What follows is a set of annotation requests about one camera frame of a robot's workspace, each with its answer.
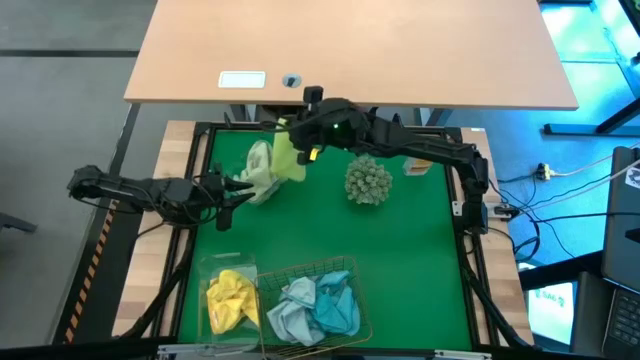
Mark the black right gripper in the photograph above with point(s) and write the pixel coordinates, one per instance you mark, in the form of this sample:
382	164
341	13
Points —
327	127

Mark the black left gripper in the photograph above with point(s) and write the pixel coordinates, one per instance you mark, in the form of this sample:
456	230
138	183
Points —
212	192

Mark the yellow-green microfiber towel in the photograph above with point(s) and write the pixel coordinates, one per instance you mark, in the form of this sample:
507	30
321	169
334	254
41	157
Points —
287	162

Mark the pale green microfiber towel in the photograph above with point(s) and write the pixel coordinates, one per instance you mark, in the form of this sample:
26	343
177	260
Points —
257	170

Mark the yellow microfiber towel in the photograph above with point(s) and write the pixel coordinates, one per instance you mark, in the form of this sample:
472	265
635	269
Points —
248	305
222	317
225	285

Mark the light blue microfiber towel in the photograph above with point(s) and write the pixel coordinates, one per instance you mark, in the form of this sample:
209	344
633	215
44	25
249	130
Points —
332	280

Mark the pale blue microfiber towel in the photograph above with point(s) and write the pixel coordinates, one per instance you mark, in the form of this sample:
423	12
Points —
292	315

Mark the teal terry microfiber towel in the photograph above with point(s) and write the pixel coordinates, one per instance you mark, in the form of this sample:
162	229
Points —
327	312

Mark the blue microfiber towel white tag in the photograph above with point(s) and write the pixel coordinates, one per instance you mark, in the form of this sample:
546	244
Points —
351	310

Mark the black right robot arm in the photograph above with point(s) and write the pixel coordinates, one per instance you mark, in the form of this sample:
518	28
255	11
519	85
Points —
425	147

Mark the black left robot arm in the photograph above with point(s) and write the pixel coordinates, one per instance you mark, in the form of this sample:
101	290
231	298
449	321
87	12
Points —
125	192

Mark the light green cloth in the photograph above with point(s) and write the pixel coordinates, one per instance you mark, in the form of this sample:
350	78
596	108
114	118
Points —
260	200

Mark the potted pale green succulent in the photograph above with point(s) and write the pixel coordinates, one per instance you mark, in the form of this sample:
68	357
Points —
368	180

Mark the clear plastic bin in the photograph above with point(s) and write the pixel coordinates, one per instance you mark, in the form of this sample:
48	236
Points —
227	262

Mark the small round blue object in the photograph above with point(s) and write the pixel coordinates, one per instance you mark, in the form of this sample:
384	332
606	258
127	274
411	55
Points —
292	80

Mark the green table mat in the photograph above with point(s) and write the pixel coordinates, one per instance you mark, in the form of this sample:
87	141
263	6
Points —
350	240

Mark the white rectangular desk plate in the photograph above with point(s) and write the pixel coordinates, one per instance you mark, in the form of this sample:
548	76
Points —
242	80

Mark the small clear box orange contents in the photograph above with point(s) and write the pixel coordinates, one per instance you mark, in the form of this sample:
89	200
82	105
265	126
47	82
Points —
418	166

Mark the light wood desk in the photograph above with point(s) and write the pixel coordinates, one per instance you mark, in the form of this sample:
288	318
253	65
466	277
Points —
350	45

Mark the black orange striped floor strip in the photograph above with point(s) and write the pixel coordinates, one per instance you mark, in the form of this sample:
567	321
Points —
92	270

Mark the grey usb hub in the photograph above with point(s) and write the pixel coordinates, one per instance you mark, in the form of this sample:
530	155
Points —
502	211

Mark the black chair leg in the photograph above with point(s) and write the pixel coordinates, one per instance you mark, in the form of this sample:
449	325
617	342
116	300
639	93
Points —
15	222

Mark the yellow white power plug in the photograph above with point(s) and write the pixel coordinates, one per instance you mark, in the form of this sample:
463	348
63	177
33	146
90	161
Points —
545	171

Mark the black desk foot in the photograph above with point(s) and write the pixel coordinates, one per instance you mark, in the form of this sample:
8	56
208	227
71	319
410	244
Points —
575	129

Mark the black desktop computer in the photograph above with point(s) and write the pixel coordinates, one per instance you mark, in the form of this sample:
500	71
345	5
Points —
620	225

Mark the black keyboard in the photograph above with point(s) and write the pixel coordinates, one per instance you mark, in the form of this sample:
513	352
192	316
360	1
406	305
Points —
625	315

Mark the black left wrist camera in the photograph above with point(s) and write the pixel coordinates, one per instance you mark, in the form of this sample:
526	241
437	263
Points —
225	220

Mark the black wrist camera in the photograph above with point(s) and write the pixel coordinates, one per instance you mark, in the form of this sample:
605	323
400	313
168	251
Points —
225	220
313	95

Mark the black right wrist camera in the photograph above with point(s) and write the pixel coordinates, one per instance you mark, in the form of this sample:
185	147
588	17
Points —
313	95

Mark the white metal bracket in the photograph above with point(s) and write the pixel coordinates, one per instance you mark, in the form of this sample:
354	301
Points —
457	208

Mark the silver metal bracket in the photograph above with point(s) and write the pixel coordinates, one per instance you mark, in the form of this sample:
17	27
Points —
462	355
210	351

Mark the black table frame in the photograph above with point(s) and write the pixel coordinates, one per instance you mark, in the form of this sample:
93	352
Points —
462	240

